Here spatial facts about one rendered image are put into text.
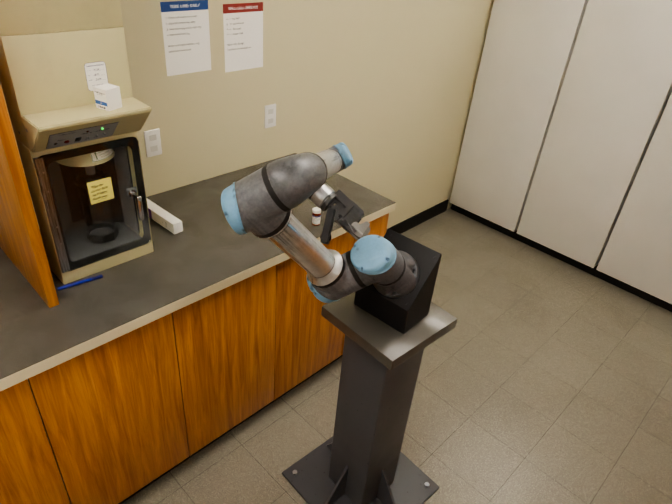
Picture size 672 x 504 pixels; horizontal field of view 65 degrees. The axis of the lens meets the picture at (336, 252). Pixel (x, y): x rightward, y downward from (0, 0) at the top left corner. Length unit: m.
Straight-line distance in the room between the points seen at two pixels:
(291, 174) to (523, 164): 3.03
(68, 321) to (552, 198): 3.22
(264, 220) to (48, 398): 0.92
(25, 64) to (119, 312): 0.74
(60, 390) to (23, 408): 0.10
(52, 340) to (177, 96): 1.14
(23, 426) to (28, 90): 0.95
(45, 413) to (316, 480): 1.13
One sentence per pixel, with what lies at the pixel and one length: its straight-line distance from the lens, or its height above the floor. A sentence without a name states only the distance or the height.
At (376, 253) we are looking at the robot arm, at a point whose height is 1.25.
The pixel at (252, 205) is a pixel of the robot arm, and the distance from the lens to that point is 1.19.
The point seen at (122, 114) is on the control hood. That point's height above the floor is 1.50.
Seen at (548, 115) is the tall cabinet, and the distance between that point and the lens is 3.91.
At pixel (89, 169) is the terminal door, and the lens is 1.79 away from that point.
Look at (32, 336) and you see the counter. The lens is 1.77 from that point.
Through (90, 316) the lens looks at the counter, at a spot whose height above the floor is 0.94.
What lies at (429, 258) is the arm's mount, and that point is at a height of 1.16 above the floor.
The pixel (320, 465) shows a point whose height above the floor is 0.01.
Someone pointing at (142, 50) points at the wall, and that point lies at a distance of 2.27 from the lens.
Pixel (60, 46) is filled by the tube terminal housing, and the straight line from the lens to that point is 1.68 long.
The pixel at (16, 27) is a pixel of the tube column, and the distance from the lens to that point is 1.64.
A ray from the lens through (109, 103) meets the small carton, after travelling 1.67.
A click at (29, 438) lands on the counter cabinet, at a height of 0.65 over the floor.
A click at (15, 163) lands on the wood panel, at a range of 1.62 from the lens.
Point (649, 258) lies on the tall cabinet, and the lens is 3.94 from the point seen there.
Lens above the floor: 2.04
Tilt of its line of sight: 33 degrees down
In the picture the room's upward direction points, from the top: 5 degrees clockwise
